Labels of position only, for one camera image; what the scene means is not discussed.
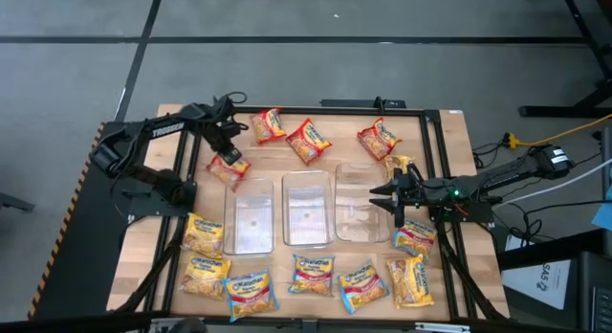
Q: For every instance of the yellow Maruchan chicken ramen pack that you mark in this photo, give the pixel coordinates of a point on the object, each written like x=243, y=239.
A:
x=204, y=275
x=203, y=235
x=410, y=281
x=396, y=163

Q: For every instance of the black furniture foot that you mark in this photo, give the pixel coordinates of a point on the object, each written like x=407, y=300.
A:
x=16, y=202

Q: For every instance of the red Maruchan beef ramen pack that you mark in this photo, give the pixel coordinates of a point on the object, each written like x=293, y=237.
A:
x=308, y=141
x=379, y=139
x=268, y=126
x=225, y=174

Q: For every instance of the black equipment case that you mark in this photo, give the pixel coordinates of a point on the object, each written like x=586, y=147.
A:
x=593, y=275

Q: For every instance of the black desk leg frame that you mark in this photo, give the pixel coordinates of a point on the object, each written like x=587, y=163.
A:
x=564, y=111

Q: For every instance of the black hazard-striped platform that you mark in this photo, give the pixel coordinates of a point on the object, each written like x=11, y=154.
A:
x=81, y=256

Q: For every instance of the white printed paper sheet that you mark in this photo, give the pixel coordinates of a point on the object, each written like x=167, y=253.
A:
x=535, y=285

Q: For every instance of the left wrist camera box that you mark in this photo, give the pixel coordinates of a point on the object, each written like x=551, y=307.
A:
x=233, y=157

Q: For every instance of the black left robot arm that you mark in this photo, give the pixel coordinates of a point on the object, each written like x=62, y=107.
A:
x=167, y=129

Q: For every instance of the silver aluminium bracket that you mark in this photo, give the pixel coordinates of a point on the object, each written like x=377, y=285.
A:
x=442, y=327

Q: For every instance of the blue Maruchan beef ramen pack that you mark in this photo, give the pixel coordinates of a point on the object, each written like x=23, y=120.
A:
x=414, y=239
x=363, y=286
x=312, y=274
x=250, y=295

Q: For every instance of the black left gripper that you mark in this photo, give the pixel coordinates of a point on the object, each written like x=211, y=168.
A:
x=225, y=137

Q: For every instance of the blue paper sheet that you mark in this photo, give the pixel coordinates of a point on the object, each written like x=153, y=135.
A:
x=605, y=213

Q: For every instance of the black aluminium rig frame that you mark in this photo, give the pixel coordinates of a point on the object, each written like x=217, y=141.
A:
x=334, y=111

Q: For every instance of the clear plastic bin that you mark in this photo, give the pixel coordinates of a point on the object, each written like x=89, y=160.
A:
x=248, y=218
x=307, y=208
x=356, y=218

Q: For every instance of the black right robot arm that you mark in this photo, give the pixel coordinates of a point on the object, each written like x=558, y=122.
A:
x=502, y=177

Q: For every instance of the black flat bar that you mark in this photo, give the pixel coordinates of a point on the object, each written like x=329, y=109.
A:
x=354, y=103

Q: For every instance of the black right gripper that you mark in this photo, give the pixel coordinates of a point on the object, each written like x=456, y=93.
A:
x=411, y=194

